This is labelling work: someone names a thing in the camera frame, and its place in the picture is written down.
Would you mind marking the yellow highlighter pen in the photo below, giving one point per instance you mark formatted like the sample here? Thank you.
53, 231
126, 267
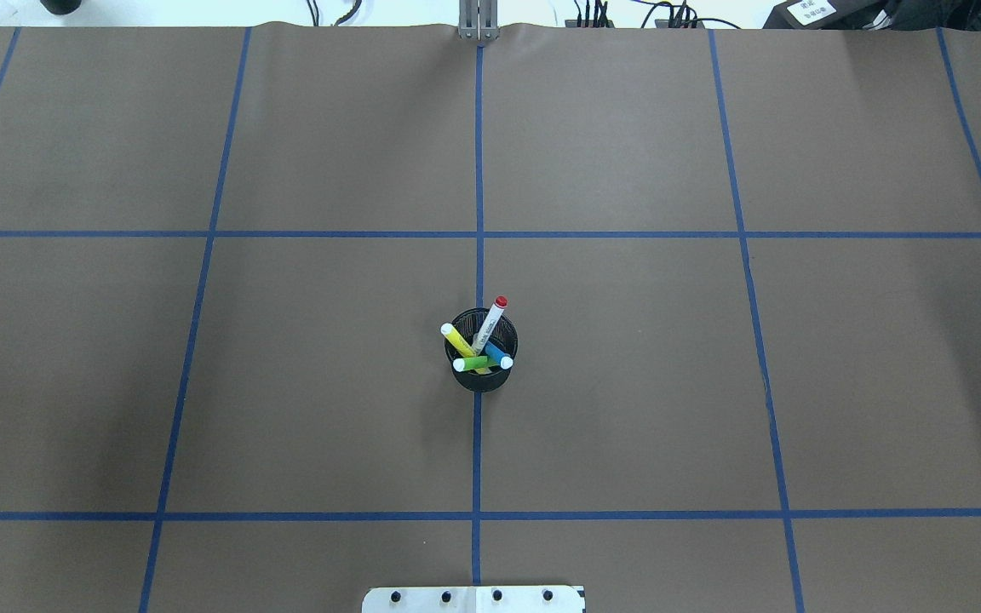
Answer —
458, 342

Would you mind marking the aluminium frame post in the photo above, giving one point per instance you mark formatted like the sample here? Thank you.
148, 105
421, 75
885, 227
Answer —
478, 21

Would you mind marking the black mesh pen cup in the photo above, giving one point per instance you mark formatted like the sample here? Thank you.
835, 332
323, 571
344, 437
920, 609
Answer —
504, 337

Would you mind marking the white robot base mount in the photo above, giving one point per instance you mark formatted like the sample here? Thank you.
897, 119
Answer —
502, 598

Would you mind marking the red capped white marker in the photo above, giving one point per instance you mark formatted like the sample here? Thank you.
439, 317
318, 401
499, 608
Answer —
489, 323

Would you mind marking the brown table cover mat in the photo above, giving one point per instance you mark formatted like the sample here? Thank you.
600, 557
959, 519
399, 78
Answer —
744, 268

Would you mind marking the blue highlighter pen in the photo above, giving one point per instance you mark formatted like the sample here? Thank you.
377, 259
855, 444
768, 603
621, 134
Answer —
497, 356

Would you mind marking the green highlighter pen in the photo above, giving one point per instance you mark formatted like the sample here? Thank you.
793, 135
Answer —
476, 363

